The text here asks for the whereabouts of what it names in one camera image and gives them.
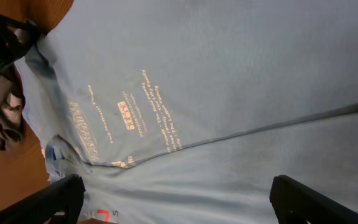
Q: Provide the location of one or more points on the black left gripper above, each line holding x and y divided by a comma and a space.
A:
16, 39

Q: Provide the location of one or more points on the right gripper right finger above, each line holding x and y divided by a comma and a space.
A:
294, 202

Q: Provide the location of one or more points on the grey folded trousers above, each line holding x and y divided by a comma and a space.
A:
11, 105

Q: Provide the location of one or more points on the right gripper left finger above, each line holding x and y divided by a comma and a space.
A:
60, 202

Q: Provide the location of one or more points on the light blue printed t-shirt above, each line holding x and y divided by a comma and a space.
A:
185, 111

